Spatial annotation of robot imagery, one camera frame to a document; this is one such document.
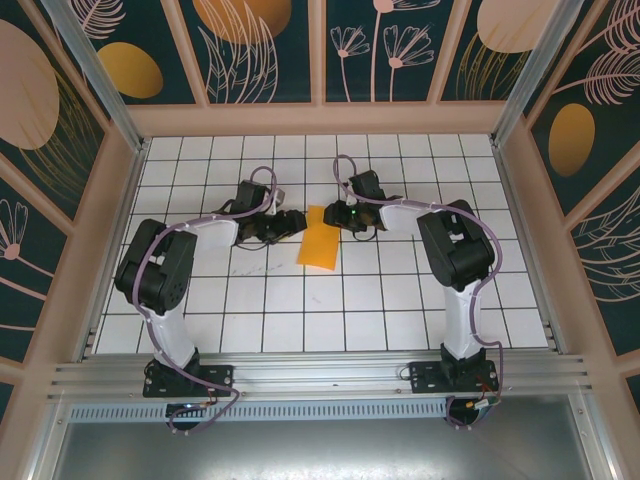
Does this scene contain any grey metal sheet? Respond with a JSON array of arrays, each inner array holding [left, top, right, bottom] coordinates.
[[49, 394, 596, 480]]

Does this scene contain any aluminium mounting rail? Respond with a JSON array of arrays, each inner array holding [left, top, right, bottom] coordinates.
[[47, 352, 594, 401]]

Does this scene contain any grey slotted cable duct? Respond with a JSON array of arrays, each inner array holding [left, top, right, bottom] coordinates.
[[67, 402, 449, 421]]

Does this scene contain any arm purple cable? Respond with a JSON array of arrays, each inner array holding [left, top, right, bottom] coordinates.
[[332, 154, 504, 431], [130, 167, 279, 436]]

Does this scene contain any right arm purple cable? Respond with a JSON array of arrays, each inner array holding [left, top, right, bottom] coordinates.
[[332, 154, 504, 431]]

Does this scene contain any aluminium corner post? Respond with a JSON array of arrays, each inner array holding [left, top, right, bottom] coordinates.
[[39, 0, 151, 154], [491, 0, 599, 147]]

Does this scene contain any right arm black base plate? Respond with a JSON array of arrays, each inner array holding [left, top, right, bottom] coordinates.
[[408, 360, 500, 396]]

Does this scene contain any small controller board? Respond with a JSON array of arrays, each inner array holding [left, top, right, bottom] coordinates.
[[464, 394, 501, 416], [169, 399, 214, 416]]

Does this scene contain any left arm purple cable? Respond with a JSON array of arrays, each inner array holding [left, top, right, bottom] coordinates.
[[130, 167, 279, 436]]

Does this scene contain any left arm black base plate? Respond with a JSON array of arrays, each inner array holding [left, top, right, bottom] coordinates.
[[143, 363, 236, 399]]

